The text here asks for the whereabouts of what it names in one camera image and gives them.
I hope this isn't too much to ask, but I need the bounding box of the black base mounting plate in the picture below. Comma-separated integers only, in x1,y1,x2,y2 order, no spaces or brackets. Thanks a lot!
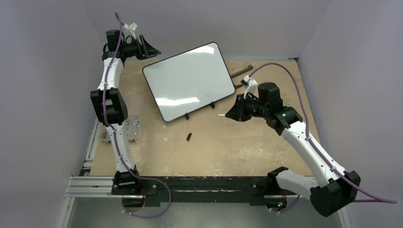
111,176,296,207

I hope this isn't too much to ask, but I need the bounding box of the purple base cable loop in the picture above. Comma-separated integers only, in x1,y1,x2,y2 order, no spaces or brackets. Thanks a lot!
122,179,173,219

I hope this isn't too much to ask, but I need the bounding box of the aluminium extrusion rail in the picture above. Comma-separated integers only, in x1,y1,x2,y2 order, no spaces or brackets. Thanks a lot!
65,176,122,198

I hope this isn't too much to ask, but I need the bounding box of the black marker cap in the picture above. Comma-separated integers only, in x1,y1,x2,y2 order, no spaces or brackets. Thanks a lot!
186,133,192,141

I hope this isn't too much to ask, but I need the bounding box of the clear box of screws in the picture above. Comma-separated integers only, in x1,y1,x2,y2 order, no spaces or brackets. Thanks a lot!
98,114,142,143

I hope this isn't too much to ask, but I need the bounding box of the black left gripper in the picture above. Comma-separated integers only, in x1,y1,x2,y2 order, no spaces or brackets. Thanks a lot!
121,35,161,60

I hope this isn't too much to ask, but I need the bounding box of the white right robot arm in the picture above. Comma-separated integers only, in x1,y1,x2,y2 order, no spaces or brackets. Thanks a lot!
225,83,361,217

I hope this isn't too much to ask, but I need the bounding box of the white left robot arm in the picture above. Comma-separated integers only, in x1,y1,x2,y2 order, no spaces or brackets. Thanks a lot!
90,29,161,196

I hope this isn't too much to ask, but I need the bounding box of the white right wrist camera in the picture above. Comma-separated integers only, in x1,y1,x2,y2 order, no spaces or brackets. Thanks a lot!
241,75,258,99

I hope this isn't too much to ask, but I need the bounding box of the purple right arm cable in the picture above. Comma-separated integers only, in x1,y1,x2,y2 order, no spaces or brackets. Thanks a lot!
249,62,398,205

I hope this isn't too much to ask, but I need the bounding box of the black wire easel stand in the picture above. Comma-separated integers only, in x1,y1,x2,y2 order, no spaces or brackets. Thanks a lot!
230,65,253,89

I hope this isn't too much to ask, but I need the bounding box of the white whiteboard black frame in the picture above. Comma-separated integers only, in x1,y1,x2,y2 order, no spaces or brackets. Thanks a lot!
142,42,236,122

